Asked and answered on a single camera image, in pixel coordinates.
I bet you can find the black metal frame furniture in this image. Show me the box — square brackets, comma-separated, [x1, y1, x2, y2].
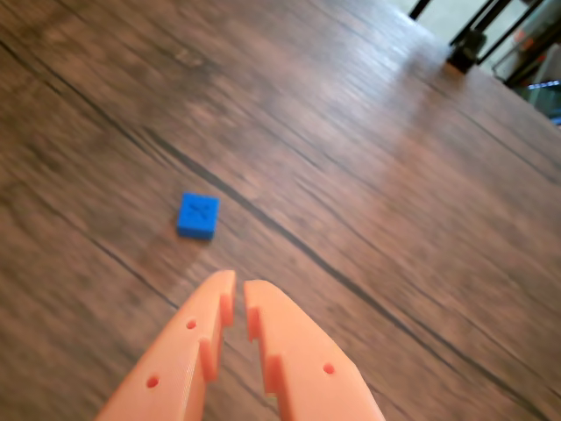
[407, 0, 561, 84]

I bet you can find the blue cube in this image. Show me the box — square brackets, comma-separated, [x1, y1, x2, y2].
[176, 191, 221, 241]

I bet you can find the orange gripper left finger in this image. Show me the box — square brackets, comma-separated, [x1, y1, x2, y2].
[94, 269, 238, 421]

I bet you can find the small black box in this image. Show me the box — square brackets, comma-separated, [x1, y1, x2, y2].
[446, 30, 488, 74]

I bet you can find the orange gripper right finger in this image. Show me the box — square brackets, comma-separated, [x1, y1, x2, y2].
[244, 279, 387, 421]

